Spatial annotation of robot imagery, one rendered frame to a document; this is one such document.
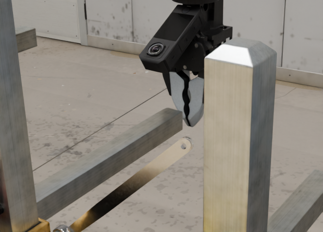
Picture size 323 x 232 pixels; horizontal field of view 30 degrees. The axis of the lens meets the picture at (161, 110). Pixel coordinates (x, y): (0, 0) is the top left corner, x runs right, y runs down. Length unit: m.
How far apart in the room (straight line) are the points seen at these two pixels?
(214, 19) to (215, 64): 0.54
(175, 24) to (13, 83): 0.36
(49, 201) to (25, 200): 0.10
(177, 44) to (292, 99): 2.40
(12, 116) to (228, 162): 0.24
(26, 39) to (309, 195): 0.50
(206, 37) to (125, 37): 3.04
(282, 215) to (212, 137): 0.29
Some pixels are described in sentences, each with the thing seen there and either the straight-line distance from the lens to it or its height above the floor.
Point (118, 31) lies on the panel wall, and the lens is 3.92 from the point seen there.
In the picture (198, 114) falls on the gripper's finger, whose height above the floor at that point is 0.84.
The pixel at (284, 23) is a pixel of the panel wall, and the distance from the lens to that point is 3.36.
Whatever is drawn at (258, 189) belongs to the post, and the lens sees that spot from 0.42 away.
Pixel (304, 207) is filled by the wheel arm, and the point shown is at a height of 0.85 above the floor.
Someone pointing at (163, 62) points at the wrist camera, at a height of 0.95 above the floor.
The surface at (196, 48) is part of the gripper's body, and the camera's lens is 0.88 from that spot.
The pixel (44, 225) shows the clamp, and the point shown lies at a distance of 0.63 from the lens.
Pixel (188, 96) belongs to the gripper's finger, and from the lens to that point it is 0.96.
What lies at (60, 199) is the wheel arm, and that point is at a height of 0.85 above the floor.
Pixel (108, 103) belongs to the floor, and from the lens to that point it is 3.16.
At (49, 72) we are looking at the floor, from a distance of 3.67.
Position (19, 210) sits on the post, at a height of 0.90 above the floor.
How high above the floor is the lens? 1.22
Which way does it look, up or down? 24 degrees down
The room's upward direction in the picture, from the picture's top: 1 degrees counter-clockwise
